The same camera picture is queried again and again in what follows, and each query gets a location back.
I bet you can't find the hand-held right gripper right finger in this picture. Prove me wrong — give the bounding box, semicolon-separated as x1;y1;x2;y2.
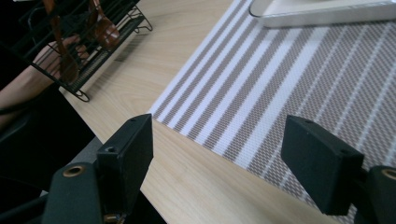
280;114;365;217

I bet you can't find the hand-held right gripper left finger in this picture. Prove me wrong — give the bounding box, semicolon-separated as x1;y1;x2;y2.
96;113;154;218

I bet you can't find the black wire cutlery rack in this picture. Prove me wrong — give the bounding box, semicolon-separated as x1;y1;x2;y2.
0;0;153;103

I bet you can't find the striped woven placemat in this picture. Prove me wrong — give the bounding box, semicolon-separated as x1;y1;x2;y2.
148;0;396;224

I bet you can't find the dark wooden spoon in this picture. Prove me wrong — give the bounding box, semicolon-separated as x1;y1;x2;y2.
42;0;80;84
88;0;121;51

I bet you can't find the white square plate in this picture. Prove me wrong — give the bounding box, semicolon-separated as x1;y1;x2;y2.
247;0;396;29

